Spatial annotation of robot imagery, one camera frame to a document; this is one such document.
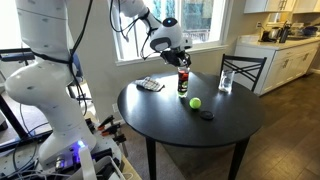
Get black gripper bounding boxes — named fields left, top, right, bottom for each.
left=160, top=48, right=193, bottom=69

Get white checked dish cloth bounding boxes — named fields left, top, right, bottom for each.
left=134, top=76, right=166, bottom=93

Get clear drinking glass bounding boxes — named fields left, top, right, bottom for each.
left=218, top=69, right=236, bottom=94

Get black round plastic lid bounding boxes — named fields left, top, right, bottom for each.
left=199, top=110, right=216, bottom=121

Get round black wooden table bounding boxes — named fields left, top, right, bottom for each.
left=117, top=70, right=266, bottom=180

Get black wooden chair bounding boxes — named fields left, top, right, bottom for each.
left=219, top=53, right=268, bottom=93

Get orange-tipped black clamp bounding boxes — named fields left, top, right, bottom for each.
left=97, top=114, right=115, bottom=132
left=100, top=123, right=122, bottom=137

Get silver kettle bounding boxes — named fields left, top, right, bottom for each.
left=268, top=26, right=283, bottom=42

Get white kitchen counter cabinets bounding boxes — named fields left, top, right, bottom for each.
left=234, top=34, right=320, bottom=96

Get black kitchen appliance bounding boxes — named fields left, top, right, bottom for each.
left=279, top=21, right=293, bottom=44

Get white plastic box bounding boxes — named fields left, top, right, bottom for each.
left=78, top=146, right=126, bottom=180

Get dark bowl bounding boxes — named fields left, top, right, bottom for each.
left=302, top=25, right=319, bottom=37

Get metal robot mounting platform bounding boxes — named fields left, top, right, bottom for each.
left=0, top=126, right=141, bottom=180

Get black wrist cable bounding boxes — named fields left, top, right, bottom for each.
left=109, top=0, right=158, bottom=62

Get white wall cabinets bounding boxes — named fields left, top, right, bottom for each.
left=243, top=0, right=320, bottom=14

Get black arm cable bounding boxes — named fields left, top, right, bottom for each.
left=31, top=0, right=94, bottom=116

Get black desk frame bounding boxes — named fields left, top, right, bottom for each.
left=0, top=48, right=54, bottom=151

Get dark floor cable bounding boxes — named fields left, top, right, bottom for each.
left=11, top=103, right=51, bottom=176

